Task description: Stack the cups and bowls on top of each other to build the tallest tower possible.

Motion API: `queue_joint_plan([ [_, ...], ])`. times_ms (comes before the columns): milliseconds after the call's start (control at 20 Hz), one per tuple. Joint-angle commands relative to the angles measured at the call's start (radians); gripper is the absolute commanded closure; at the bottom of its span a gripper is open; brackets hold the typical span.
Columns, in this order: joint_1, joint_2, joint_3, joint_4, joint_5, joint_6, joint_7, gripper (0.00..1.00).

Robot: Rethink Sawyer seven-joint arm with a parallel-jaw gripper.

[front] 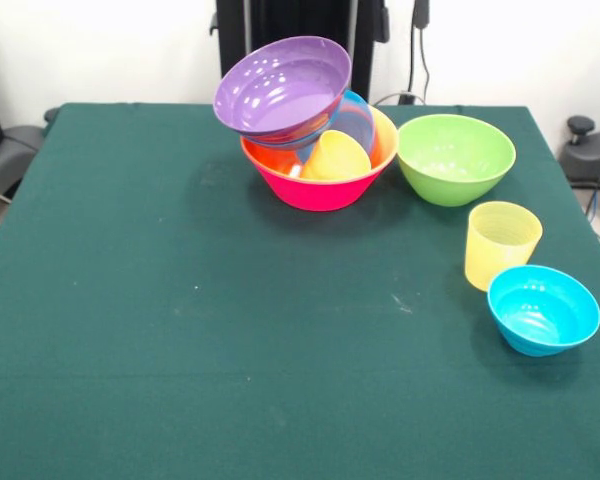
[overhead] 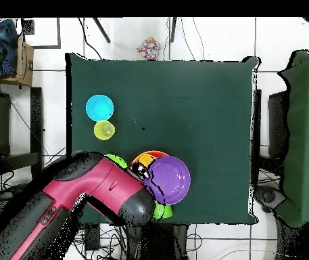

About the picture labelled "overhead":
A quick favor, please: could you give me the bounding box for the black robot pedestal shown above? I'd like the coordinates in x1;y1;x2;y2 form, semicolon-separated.
126;223;190;260

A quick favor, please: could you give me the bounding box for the purple plastic bowl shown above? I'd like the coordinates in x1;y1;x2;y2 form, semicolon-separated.
144;155;191;205

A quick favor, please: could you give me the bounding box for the green plastic cup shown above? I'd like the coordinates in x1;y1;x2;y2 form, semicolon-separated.
152;202;173;219

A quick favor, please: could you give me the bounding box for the colourful patterned box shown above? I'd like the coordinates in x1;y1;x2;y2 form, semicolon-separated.
136;37;162;61

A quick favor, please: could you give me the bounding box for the large orange plastic bowl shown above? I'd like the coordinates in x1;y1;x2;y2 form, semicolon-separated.
130;150;171;167

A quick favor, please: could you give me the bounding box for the small cyan plastic bowl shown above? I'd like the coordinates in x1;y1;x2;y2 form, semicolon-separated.
85;93;115;123

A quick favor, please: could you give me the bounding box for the dark green tablecloth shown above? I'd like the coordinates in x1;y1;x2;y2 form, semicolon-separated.
65;52;260;225

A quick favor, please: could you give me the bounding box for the black tripod leg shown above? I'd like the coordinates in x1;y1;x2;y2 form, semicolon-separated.
93;17;112;44
170;17;177;43

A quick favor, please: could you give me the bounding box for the translucent yellow plastic cup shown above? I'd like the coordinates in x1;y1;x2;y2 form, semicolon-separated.
93;119;116;141

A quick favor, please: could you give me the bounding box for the brown cardboard box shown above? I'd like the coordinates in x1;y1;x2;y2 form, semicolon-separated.
0;33;35;88

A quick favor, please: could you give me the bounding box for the yellow-orange plastic cup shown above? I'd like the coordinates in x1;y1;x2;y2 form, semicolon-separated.
139;154;155;167

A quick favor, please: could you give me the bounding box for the green plastic bowl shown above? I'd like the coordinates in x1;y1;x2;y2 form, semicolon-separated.
104;154;128;169

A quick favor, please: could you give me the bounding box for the black bench frame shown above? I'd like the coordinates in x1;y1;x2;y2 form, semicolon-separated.
0;86;45;185

